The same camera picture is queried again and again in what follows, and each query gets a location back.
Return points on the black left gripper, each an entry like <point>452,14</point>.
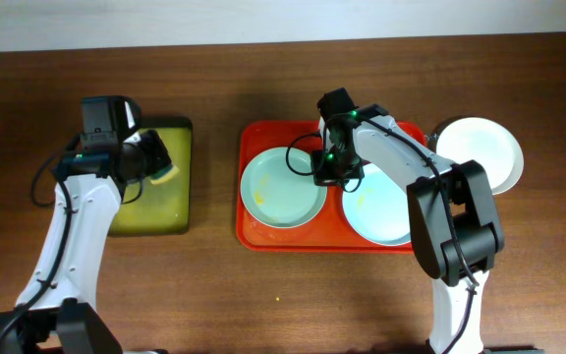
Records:
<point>155,158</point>

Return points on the red plastic tray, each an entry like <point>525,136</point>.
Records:
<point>329,232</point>

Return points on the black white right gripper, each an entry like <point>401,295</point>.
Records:
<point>325,179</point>

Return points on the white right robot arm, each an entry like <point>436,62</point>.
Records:
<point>454,225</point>

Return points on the pale green plate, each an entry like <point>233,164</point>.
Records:
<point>276,196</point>

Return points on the yellow green scrub sponge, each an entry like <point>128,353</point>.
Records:
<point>164,175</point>

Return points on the light blue plate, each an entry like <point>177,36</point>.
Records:
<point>378,209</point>

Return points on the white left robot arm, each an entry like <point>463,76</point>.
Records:
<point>92,172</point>

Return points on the white plate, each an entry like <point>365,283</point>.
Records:
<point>489,144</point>

